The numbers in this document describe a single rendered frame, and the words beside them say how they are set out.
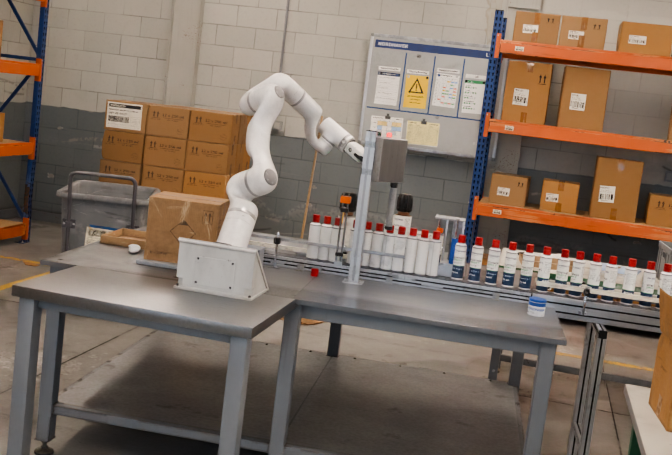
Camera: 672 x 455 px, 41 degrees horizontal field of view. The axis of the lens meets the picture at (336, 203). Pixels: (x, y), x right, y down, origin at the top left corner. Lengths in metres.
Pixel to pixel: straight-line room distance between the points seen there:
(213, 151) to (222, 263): 4.11
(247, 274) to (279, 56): 5.61
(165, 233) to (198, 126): 3.71
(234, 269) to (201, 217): 0.48
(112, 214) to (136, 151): 1.56
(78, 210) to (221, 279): 2.92
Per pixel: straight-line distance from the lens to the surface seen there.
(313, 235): 4.14
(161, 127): 7.64
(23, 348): 3.48
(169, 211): 3.88
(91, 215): 6.26
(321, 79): 8.76
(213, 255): 3.46
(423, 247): 4.08
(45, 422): 4.07
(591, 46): 7.74
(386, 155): 3.93
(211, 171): 7.53
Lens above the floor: 1.61
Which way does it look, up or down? 6 degrees down
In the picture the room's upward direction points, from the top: 7 degrees clockwise
